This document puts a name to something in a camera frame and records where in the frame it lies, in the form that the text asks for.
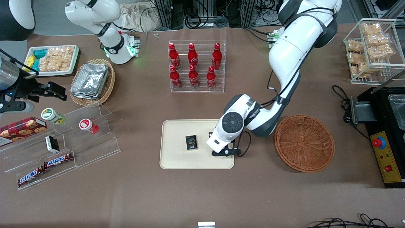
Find red cookie box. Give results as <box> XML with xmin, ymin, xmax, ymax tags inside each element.
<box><xmin>0</xmin><ymin>117</ymin><xmax>47</xmax><ymax>147</ymax></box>

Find clear acrylic stepped display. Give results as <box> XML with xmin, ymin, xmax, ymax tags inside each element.
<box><xmin>0</xmin><ymin>103</ymin><xmax>122</xmax><ymax>191</ymax></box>

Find rice cracker bag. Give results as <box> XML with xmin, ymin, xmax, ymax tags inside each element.
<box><xmin>47</xmin><ymin>47</ymin><xmax>75</xmax><ymax>60</ymax></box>
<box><xmin>38</xmin><ymin>56</ymin><xmax>72</xmax><ymax>72</ymax></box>

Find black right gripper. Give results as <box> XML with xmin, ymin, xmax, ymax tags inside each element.
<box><xmin>12</xmin><ymin>70</ymin><xmax>68</xmax><ymax>102</ymax></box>

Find red-lidded cup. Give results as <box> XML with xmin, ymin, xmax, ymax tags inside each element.
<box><xmin>79</xmin><ymin>118</ymin><xmax>100</xmax><ymax>134</ymax></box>

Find snickers chocolate bar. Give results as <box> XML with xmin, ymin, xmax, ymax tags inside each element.
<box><xmin>17</xmin><ymin>167</ymin><xmax>47</xmax><ymax>187</ymax></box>
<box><xmin>44</xmin><ymin>153</ymin><xmax>74</xmax><ymax>168</ymax></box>

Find black cable bundle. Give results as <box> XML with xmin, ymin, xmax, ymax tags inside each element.
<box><xmin>304</xmin><ymin>213</ymin><xmax>405</xmax><ymax>228</ymax></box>

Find bagged fried snack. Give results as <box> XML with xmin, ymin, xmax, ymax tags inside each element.
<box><xmin>362</xmin><ymin>22</ymin><xmax>383</xmax><ymax>36</ymax></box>
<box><xmin>367</xmin><ymin>44</ymin><xmax>395</xmax><ymax>61</ymax></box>
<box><xmin>350</xmin><ymin>61</ymin><xmax>378</xmax><ymax>79</ymax></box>
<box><xmin>346</xmin><ymin>40</ymin><xmax>365</xmax><ymax>54</ymax></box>
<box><xmin>347</xmin><ymin>52</ymin><xmax>369</xmax><ymax>64</ymax></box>
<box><xmin>365</xmin><ymin>33</ymin><xmax>390</xmax><ymax>47</ymax></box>

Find black machine power cable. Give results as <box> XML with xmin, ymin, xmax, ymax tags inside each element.
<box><xmin>331</xmin><ymin>85</ymin><xmax>371</xmax><ymax>142</ymax></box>

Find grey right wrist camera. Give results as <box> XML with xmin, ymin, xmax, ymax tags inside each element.
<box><xmin>0</xmin><ymin>101</ymin><xmax>34</xmax><ymax>115</ymax></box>

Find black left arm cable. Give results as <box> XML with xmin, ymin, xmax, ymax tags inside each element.
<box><xmin>235</xmin><ymin>6</ymin><xmax>336</xmax><ymax>158</ymax></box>

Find round brown wicker basket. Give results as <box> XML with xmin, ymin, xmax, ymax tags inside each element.
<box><xmin>274</xmin><ymin>114</ymin><xmax>335</xmax><ymax>173</ymax></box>

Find oval tan wicker basket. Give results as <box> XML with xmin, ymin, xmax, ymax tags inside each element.
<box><xmin>69</xmin><ymin>58</ymin><xmax>116</xmax><ymax>107</ymax></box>

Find small black snack box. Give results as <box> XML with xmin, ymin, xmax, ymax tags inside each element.
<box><xmin>185</xmin><ymin>135</ymin><xmax>199</xmax><ymax>151</ymax></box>

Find black machine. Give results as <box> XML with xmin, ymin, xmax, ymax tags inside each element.
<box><xmin>349</xmin><ymin>86</ymin><xmax>405</xmax><ymax>135</ymax></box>

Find red cola bottle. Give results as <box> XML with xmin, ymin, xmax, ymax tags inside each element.
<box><xmin>188</xmin><ymin>64</ymin><xmax>200</xmax><ymax>89</ymax></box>
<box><xmin>188</xmin><ymin>43</ymin><xmax>199</xmax><ymax>70</ymax></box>
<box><xmin>212</xmin><ymin>43</ymin><xmax>223</xmax><ymax>71</ymax></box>
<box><xmin>168</xmin><ymin>43</ymin><xmax>181</xmax><ymax>70</ymax></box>
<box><xmin>169</xmin><ymin>65</ymin><xmax>183</xmax><ymax>89</ymax></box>
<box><xmin>206</xmin><ymin>66</ymin><xmax>217</xmax><ymax>89</ymax></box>

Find clear acrylic bottle rack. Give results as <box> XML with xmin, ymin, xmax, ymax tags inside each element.
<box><xmin>168</xmin><ymin>40</ymin><xmax>227</xmax><ymax>93</ymax></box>

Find clear plastic container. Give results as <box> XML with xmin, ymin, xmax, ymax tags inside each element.
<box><xmin>387</xmin><ymin>93</ymin><xmax>405</xmax><ymax>131</ymax></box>

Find black and white small box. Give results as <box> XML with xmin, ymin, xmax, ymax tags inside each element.
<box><xmin>45</xmin><ymin>135</ymin><xmax>60</xmax><ymax>153</ymax></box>

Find aluminium frame post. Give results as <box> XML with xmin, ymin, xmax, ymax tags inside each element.
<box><xmin>154</xmin><ymin>0</ymin><xmax>174</xmax><ymax>29</ymax></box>
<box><xmin>241</xmin><ymin>0</ymin><xmax>257</xmax><ymax>28</ymax></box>

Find stacked aluminium foil trays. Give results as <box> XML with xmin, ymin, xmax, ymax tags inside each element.
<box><xmin>70</xmin><ymin>63</ymin><xmax>110</xmax><ymax>100</ymax></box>

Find white wire basket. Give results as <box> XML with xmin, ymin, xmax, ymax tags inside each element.
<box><xmin>344</xmin><ymin>18</ymin><xmax>405</xmax><ymax>85</ymax></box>

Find green-lidded cup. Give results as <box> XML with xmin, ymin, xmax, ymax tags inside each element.
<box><xmin>41</xmin><ymin>108</ymin><xmax>66</xmax><ymax>125</ymax></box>

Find beige cloth bag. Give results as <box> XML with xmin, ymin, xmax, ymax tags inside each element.
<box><xmin>119</xmin><ymin>3</ymin><xmax>160</xmax><ymax>32</ymax></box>

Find white rectangular snack tray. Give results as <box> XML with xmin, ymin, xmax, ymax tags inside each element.
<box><xmin>23</xmin><ymin>45</ymin><xmax>80</xmax><ymax>77</ymax></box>

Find beige rectangular tray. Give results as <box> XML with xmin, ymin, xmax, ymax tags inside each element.
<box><xmin>159</xmin><ymin>119</ymin><xmax>235</xmax><ymax>170</ymax></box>

